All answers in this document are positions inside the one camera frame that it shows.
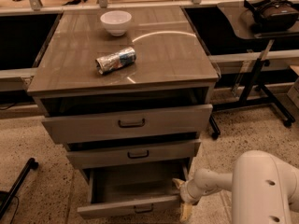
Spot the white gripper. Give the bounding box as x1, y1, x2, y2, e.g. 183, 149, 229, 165
172, 178, 203, 222

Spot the grey drawer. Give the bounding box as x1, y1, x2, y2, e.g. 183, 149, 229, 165
66, 139, 201, 169
42, 105, 212, 144
78, 160, 188, 219

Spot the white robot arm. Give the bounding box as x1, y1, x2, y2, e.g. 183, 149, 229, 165
173, 150, 299, 224

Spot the grey drawer cabinet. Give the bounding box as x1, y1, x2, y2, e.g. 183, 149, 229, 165
26, 5, 221, 220

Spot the dark side table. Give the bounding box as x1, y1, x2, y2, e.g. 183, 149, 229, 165
213, 2, 298, 127

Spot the crushed silver blue can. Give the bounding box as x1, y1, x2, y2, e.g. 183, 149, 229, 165
95, 47, 136, 75

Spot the black stand leg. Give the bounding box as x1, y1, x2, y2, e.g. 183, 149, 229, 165
0, 158, 38, 219

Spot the white ceramic bowl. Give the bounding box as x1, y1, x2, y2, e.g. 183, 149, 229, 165
100, 10, 132, 36

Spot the black VR headset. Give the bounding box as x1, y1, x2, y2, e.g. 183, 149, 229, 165
244, 0, 299, 32

